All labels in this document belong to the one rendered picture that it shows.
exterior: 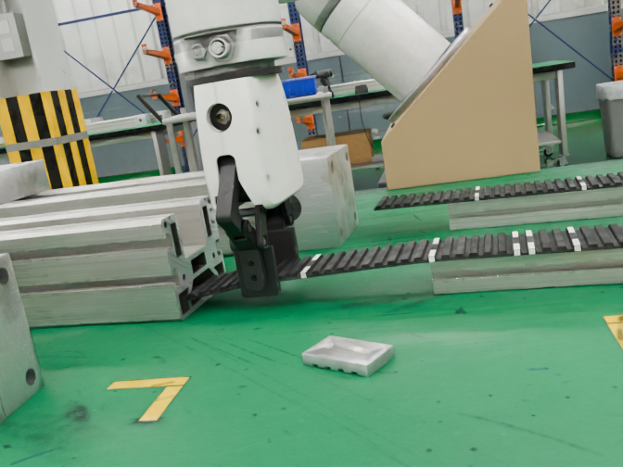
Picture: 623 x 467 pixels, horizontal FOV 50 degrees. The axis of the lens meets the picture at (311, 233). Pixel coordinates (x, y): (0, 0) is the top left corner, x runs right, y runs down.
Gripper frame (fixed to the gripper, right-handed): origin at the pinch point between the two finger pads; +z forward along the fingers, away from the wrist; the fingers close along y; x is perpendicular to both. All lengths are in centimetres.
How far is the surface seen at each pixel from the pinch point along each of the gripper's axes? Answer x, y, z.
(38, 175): 38.6, 23.7, -7.7
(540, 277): -21.0, -1.3, 2.4
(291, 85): 84, 294, -13
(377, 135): 126, 758, 63
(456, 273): -15.0, -0.6, 1.9
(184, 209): 8.3, 3.1, -4.7
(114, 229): 10.9, -4.2, -5.0
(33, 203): 33.4, 15.0, -5.4
